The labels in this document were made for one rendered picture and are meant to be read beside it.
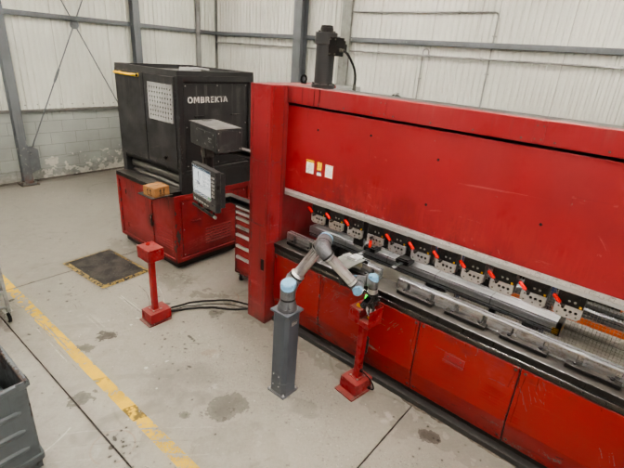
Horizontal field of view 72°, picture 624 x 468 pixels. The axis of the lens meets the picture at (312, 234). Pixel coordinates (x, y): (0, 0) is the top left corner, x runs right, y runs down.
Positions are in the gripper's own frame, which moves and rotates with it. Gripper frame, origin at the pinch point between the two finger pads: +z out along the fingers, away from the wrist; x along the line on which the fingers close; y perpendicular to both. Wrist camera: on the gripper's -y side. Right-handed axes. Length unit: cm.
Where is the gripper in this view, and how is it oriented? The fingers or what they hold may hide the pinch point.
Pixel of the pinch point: (369, 316)
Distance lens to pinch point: 338.8
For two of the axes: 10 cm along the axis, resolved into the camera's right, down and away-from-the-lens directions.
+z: -0.1, 9.0, 4.3
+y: 7.5, -2.8, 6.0
